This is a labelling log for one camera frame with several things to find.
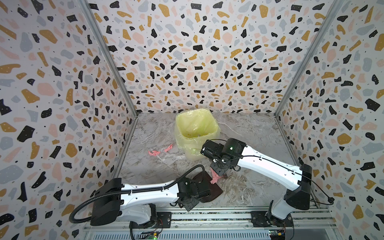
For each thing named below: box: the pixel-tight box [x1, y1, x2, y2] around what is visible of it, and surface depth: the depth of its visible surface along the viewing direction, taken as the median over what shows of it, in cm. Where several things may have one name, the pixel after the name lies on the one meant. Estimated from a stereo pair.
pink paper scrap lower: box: [210, 167, 221, 185], surface depth 89 cm
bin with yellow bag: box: [174, 108, 221, 161], surface depth 89 cm
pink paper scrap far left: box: [148, 150, 161, 157], surface depth 99 cm
